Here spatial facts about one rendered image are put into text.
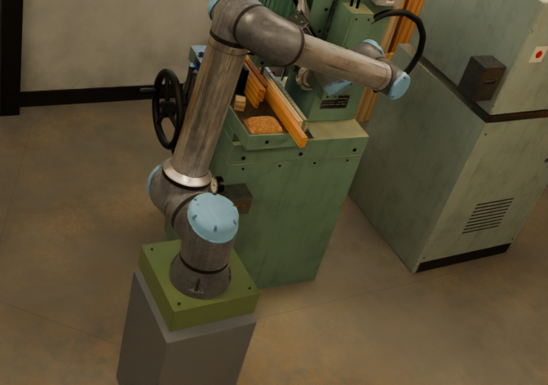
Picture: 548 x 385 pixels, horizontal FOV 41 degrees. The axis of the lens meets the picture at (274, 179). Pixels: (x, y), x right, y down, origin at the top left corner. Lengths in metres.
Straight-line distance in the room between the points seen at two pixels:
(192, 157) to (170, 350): 0.58
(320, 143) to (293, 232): 0.45
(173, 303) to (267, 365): 0.85
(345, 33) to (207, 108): 0.70
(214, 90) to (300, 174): 0.87
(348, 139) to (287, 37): 1.00
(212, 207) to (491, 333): 1.77
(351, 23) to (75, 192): 1.60
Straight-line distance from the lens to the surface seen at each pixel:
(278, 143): 2.51
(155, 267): 2.27
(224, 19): 1.92
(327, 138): 2.73
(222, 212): 2.08
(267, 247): 3.00
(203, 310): 2.20
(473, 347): 3.38
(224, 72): 1.97
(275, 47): 1.85
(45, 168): 3.61
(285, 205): 2.86
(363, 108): 4.47
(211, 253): 2.09
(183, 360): 2.30
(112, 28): 3.90
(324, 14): 2.60
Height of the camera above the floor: 2.24
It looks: 36 degrees down
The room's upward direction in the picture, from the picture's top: 17 degrees clockwise
